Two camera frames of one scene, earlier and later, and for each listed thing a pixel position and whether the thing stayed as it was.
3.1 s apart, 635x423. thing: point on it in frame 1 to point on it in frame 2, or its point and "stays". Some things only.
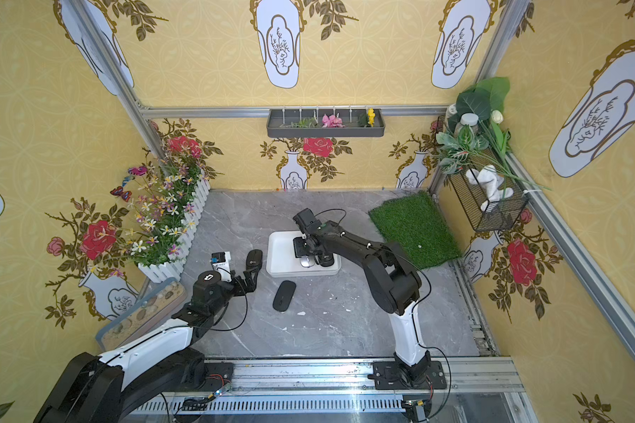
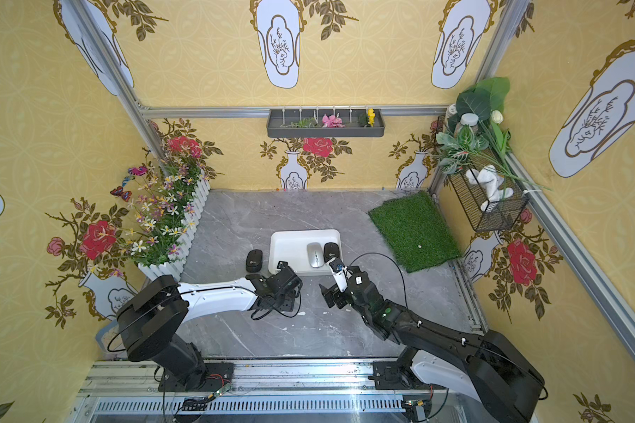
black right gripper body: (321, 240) to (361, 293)
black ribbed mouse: (254, 259) stays
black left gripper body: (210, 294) to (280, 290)
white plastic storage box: (281, 261) stays
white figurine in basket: (490, 182) stays
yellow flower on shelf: (371, 116) stays
